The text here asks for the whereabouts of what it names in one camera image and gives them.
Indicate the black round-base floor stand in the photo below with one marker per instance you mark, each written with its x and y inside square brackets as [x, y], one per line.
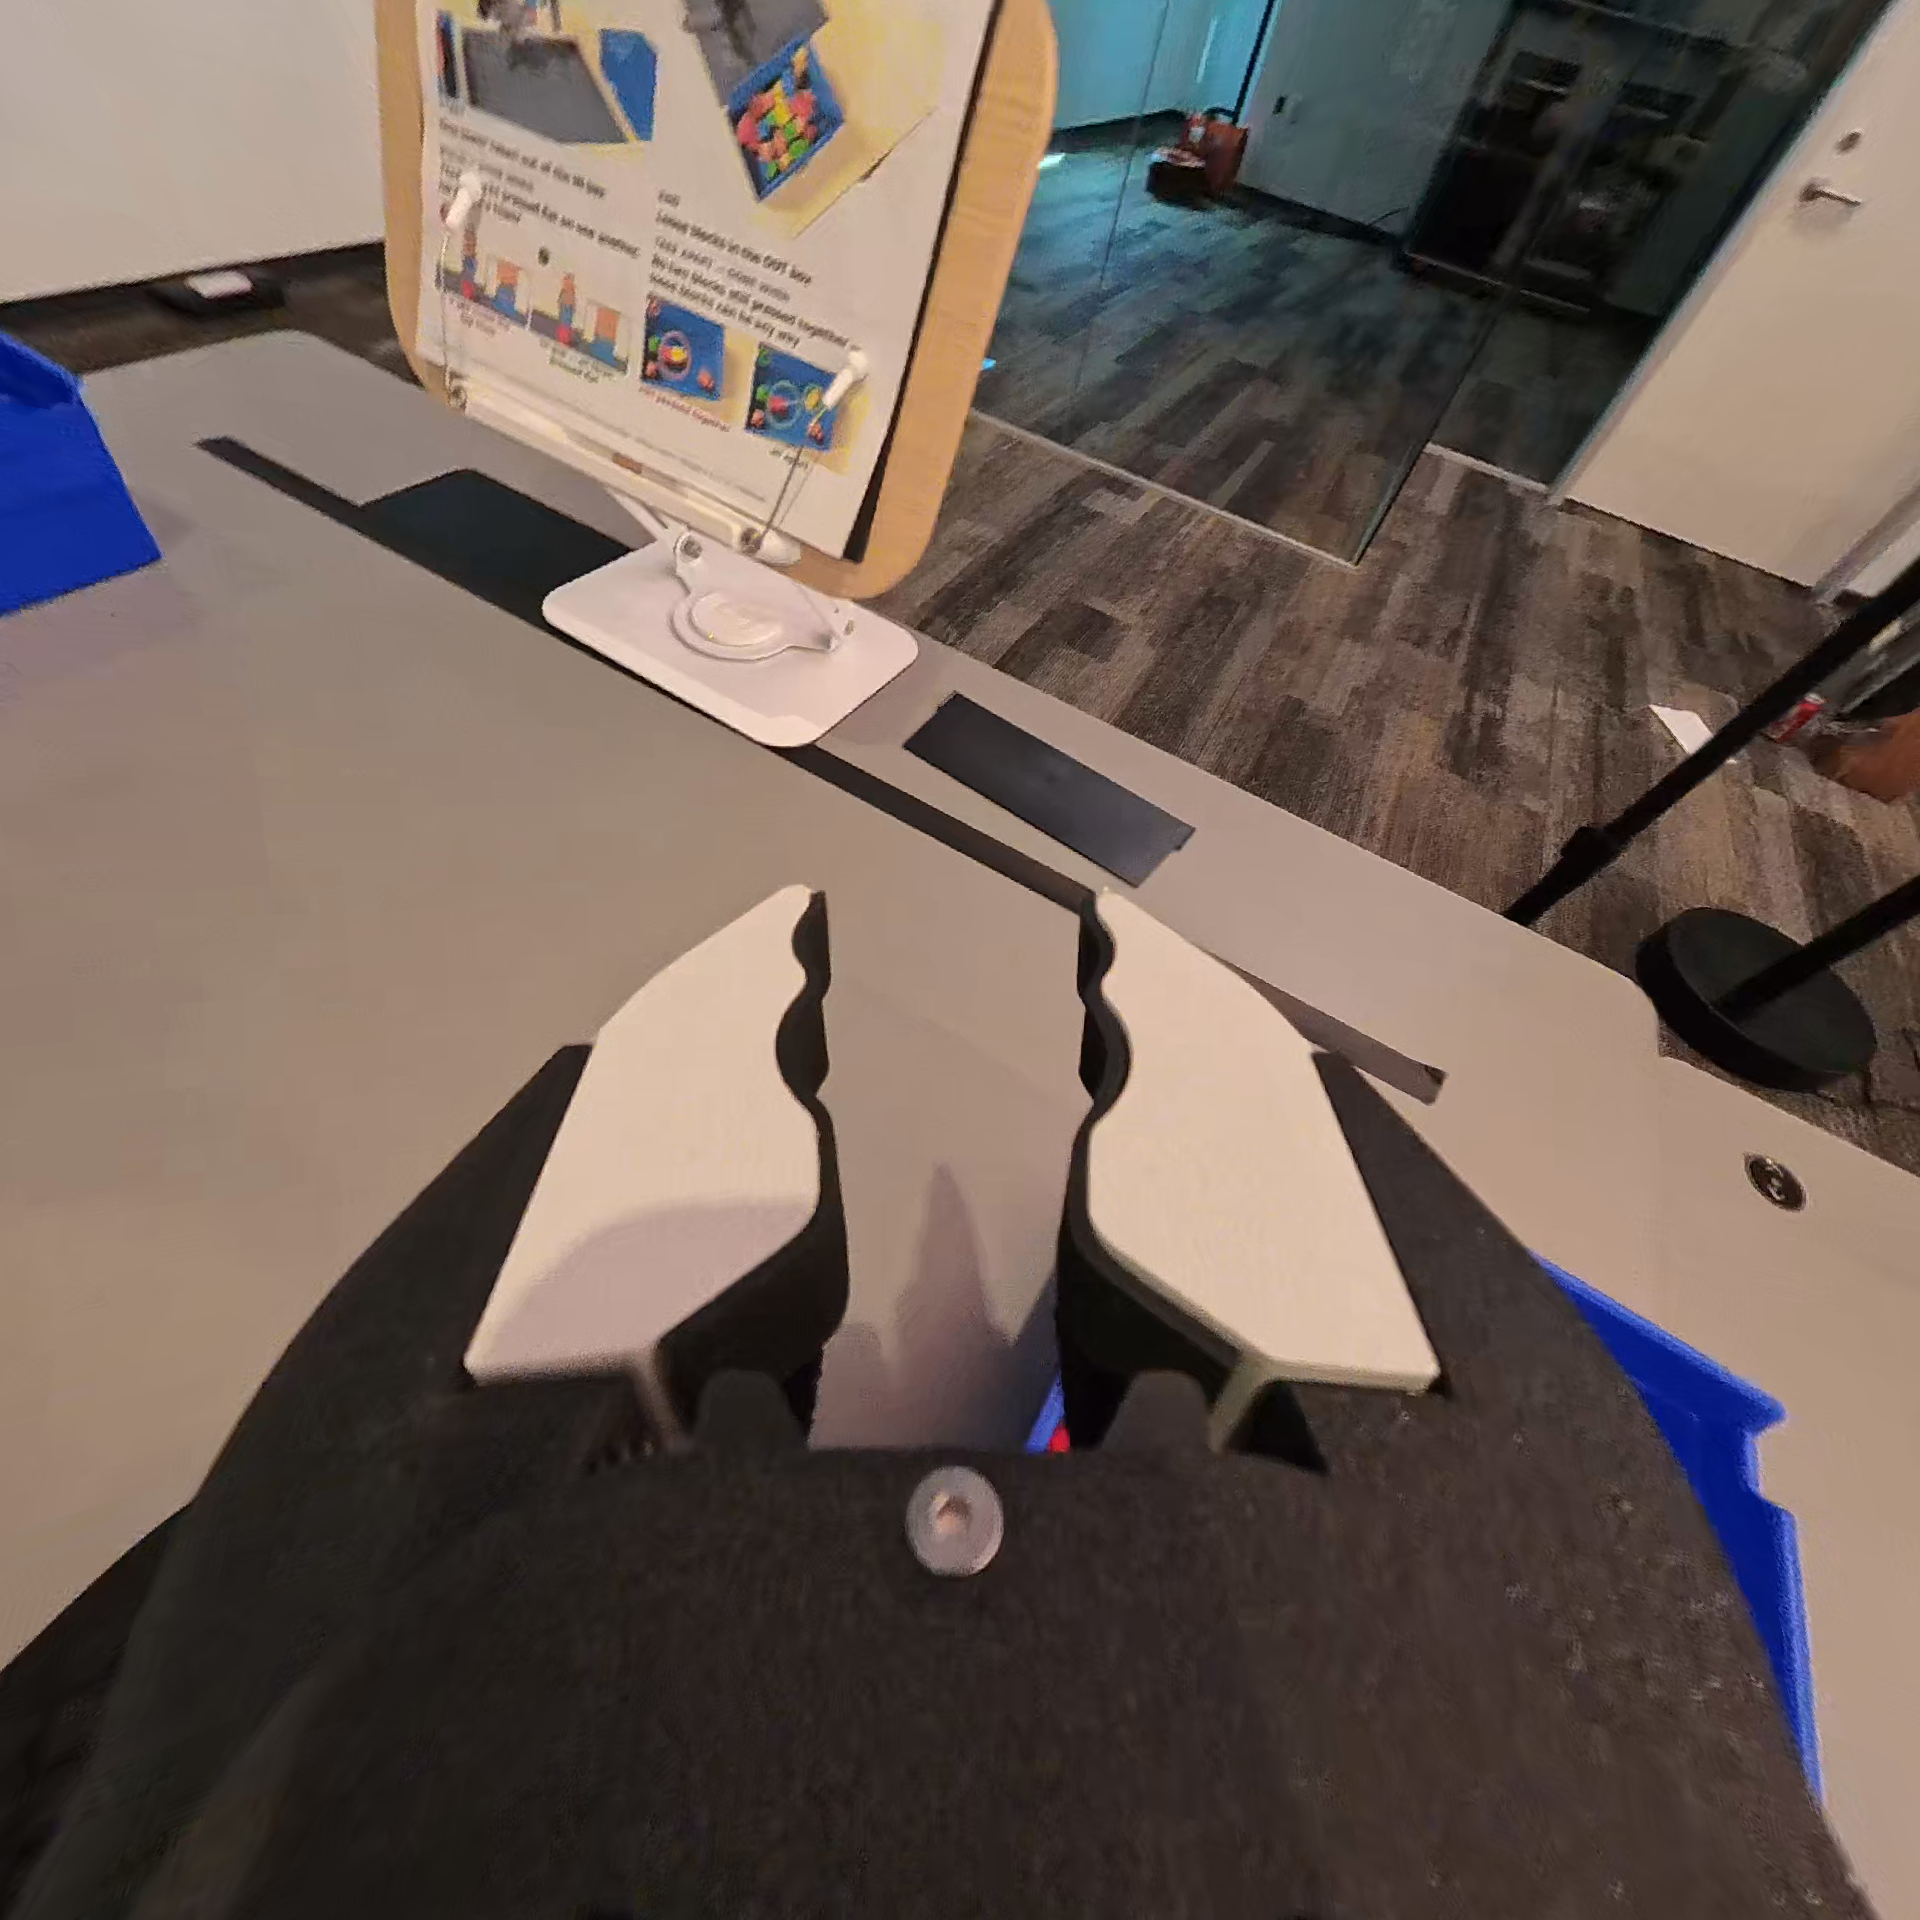
[1755, 1003]

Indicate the wooden board with instruction sheet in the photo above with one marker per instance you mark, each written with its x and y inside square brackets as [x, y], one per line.
[675, 224]

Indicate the black slanted pole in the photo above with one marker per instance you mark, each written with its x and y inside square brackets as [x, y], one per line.
[1651, 811]

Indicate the black flat plate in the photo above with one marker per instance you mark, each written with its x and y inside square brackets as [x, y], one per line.
[1046, 792]

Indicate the white paper sheet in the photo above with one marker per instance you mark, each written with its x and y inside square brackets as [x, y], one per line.
[1688, 733]

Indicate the red drink can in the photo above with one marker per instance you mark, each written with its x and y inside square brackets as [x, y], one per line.
[1795, 726]

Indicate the metal desk grommet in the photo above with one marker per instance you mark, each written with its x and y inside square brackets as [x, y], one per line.
[1775, 1183]

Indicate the blue plastic bin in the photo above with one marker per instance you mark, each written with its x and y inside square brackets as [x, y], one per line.
[63, 507]
[1723, 1440]

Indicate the small black device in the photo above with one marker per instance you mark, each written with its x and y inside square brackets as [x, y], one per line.
[219, 296]

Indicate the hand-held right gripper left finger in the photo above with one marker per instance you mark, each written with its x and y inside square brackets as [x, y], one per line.
[658, 1199]

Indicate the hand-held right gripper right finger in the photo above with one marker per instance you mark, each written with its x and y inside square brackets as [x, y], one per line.
[1244, 1199]

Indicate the grey desk rail strip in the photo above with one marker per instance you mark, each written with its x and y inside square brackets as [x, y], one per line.
[1350, 1049]

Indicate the red wheeled case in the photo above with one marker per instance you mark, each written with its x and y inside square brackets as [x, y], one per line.
[1213, 158]

